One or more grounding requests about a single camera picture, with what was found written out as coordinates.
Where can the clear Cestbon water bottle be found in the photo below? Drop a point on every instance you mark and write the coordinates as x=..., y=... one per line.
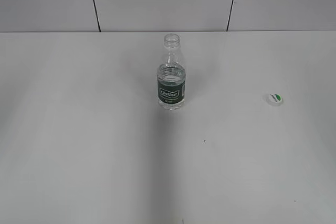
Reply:
x=171, y=74

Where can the white green bottle cap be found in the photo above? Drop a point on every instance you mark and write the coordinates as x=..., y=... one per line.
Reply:
x=273, y=99

